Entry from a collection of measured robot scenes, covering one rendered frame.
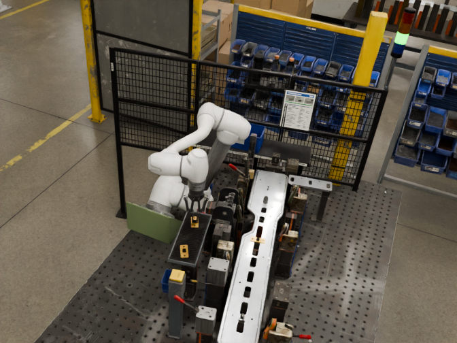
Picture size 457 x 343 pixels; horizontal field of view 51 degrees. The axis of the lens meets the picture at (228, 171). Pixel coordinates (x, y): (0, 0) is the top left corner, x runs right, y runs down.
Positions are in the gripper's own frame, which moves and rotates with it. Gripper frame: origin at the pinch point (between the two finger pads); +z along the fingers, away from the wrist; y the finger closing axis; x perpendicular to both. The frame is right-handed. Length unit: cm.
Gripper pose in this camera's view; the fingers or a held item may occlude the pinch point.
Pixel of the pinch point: (194, 216)
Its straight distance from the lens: 253.3
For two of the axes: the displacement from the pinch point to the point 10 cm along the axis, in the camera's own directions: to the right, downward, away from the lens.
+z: -0.8, 7.9, 6.0
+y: 9.9, 0.3, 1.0
